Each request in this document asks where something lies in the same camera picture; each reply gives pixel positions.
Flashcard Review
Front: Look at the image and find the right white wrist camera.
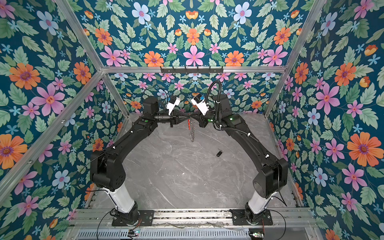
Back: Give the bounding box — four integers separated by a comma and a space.
191, 94, 209, 116

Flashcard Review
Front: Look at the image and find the grey wall hook rack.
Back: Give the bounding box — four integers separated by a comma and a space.
160, 67, 224, 74

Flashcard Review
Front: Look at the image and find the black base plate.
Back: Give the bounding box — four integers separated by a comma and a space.
230, 209, 273, 226
110, 210, 155, 227

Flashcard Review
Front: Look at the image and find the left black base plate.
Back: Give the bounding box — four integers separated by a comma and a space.
110, 210, 155, 227

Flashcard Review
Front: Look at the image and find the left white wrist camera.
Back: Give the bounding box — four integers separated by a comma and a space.
166, 96, 181, 116

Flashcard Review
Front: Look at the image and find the white vented cable duct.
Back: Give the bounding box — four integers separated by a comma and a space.
76, 229, 251, 240

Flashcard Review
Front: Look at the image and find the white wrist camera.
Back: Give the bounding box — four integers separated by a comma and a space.
191, 94, 209, 116
166, 96, 181, 116

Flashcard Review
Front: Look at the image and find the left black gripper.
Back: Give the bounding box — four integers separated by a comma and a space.
152, 108, 190, 128

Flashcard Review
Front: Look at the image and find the key with black tag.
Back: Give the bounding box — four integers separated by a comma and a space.
216, 150, 223, 157

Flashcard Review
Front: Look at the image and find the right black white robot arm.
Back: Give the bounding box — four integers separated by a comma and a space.
191, 94, 288, 225

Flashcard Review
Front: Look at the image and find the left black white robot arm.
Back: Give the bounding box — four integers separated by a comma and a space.
90, 96, 184, 226

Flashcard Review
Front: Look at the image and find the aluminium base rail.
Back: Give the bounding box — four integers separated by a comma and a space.
69, 208, 318, 229

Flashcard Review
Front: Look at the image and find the red handled key ring organizer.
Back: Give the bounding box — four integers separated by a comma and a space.
188, 119, 196, 142

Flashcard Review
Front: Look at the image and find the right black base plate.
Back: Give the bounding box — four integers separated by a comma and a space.
230, 209, 273, 226

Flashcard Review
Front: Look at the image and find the aluminium cage frame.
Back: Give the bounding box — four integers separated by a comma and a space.
0, 0, 328, 208

